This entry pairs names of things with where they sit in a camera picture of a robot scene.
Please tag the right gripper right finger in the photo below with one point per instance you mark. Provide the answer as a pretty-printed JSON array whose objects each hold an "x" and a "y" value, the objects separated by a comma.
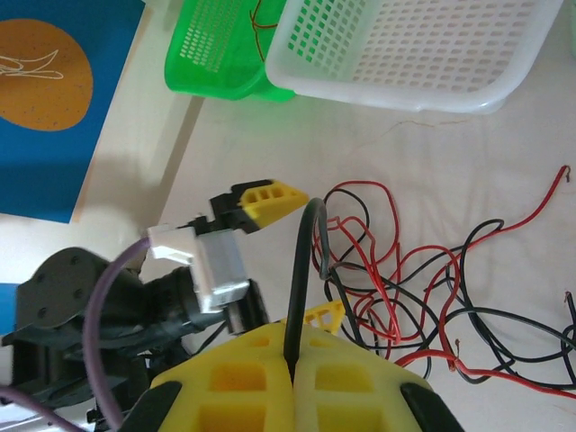
[{"x": 346, "y": 387}]

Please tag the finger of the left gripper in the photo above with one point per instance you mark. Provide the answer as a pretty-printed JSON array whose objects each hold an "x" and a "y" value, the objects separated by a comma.
[
  {"x": 270, "y": 202},
  {"x": 328, "y": 315}
]

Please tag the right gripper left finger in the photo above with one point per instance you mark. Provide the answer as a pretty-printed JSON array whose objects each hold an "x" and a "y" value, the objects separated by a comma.
[{"x": 234, "y": 382}]

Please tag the green plastic basket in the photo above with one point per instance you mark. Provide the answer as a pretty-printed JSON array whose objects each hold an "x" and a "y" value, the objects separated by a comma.
[{"x": 216, "y": 76}]

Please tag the white plastic basket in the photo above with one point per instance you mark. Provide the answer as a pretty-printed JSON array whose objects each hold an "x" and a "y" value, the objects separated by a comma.
[{"x": 405, "y": 58}]

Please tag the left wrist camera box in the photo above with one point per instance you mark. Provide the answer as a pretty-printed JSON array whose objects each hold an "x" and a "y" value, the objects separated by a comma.
[{"x": 216, "y": 270}]

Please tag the blue floral wall panel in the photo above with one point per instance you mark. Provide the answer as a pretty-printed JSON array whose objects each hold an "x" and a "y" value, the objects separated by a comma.
[{"x": 45, "y": 157}]

